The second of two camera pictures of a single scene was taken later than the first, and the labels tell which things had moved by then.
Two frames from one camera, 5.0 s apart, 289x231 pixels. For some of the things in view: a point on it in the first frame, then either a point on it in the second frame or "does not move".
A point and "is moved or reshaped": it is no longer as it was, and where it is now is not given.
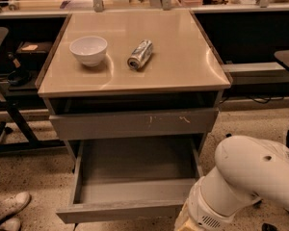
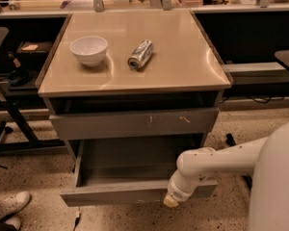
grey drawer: [133, 180] is moved or reshaped
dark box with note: [33, 51] does not move
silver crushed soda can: [140, 54] does not move
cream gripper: [199, 209] -> [175, 193]
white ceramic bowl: [90, 50] does not move
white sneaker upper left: [7, 207] does not move
